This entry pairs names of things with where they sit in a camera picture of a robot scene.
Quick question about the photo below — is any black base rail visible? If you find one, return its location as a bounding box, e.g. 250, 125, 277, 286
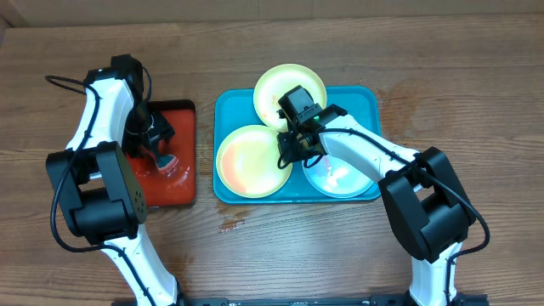
110, 292, 490, 306

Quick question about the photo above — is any blue plastic tray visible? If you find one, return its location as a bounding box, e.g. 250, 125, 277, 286
213, 86, 381, 205

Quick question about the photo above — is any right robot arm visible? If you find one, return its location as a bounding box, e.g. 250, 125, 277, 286
278, 103, 479, 305

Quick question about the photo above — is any yellow-green plate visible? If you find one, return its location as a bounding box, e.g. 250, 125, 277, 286
253, 64, 327, 132
215, 125, 292, 199

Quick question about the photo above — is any red and black tray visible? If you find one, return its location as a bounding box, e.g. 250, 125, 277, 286
127, 99, 196, 207

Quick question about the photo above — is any light blue plate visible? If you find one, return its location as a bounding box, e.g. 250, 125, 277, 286
301, 156, 374, 199

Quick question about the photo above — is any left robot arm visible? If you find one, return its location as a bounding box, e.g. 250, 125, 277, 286
46, 65, 183, 305

